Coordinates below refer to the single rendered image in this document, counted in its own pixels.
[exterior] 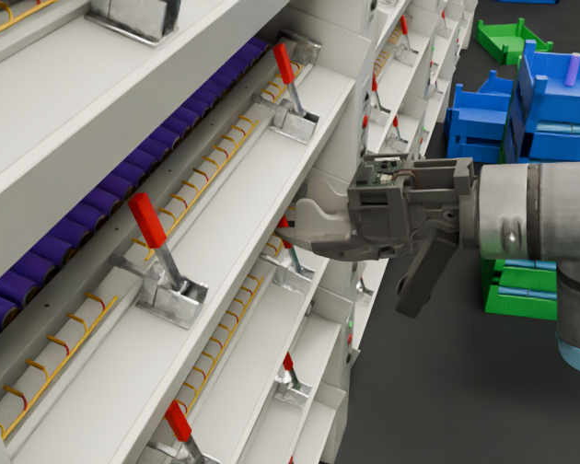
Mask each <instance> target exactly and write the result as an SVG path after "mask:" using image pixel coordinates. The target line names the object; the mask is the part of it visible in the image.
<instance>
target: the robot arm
mask: <svg viewBox="0 0 580 464"><path fill-rule="evenodd" d="M384 157H399V158H400V160H397V159H396V158H392V159H391V160H382V161H375V158H384ZM363 159H364V161H362V162H361V163H360V164H359V166H358V168H357V170H356V172H355V173H354V176H353V178H352V180H351V182H350V184H349V187H348V188H347V189H346V190H347V194H339V193H337V192H335V191H334V189H333V188H332V187H331V186H330V184H329V183H328V182H327V181H326V180H325V179H323V178H313V179H311V180H310V181H309V182H308V184H307V198H306V199H300V200H299V201H297V203H296V213H295V214H293V215H289V216H286V220H287V223H288V225H289V226H284V227H276V228H275V230H274V233H275V235H276V236H278V237H279V238H282V239H284V240H285V241H287V242H289V243H291V244H293V245H295V246H297V247H299V248H301V249H304V250H308V251H311V252H313V253H314V254H315V255H318V256H321V257H324V258H328V259H332V260H336V261H350V262H352V261H379V259H389V258H398V257H400V256H403V255H405V254H406V253H412V251H413V250H419V251H418V253H417V255H416V257H415V259H414V260H413V262H412V265H411V267H410V269H409V270H408V271H407V273H406V274H405V275H404V276H403V277H402V278H401V279H400V281H399V282H398V285H397V297H398V299H397V303H396V307H395V310H396V311H397V312H398V313H400V314H402V315H404V316H407V317H409V318H411V319H415V318H416V317H417V316H418V314H419V312H420V311H421V309H422V307H423V306H424V305H425V304H426V303H427V302H428V301H429V299H430V297H431V294H432V291H433V289H434V287H435V285H436V283H437V282H438V280H439V278H440V277H441V275H442V273H443V272H444V270H445V268H446V267H447V265H448V264H449V262H450V260H451V259H452V257H453V255H454V253H455V252H456V250H457V248H458V245H459V238H461V244H462V247H463V249H480V253H481V256H482V257H483V258H484V259H485V260H530V261H556V285H557V330H556V332H555V336H556V339H557V340H558V346H559V351H560V353H561V355H562V357H563V359H564V360H565V361H566V362H567V363H568V364H569V365H571V366H572V367H574V368H575V369H577V370H579V371H580V162H564V163H541V164H529V163H527V164H503V165H483V166H482V167H481V170H480V173H479V177H478V176H474V170H473V160H472V157H459V158H438V159H419V160H414V154H413V152H405V153H386V154H369V155H363ZM354 230H356V233H357V235H352V233H353V231H354ZM426 236H427V237H426ZM425 237H426V238H425ZM422 244H423V245H422Z"/></svg>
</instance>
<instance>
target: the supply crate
mask: <svg viewBox="0 0 580 464"><path fill-rule="evenodd" d="M536 44H537V43H536V41H535V40H525V44H524V49H523V52H522V57H521V62H520V66H519V70H518V75H517V78H518V82H519V85H520V89H521V94H522V98H523V101H524V105H525V110H526V114H527V117H528V120H536V121H548V122H572V123H580V64H579V67H578V71H577V75H576V78H575V81H574V85H573V86H572V87H568V86H566V85H565V84H564V82H565V78H566V75H567V71H568V67H569V63H570V60H571V56H572V55H571V54H568V53H553V52H535V48H536Z"/></svg>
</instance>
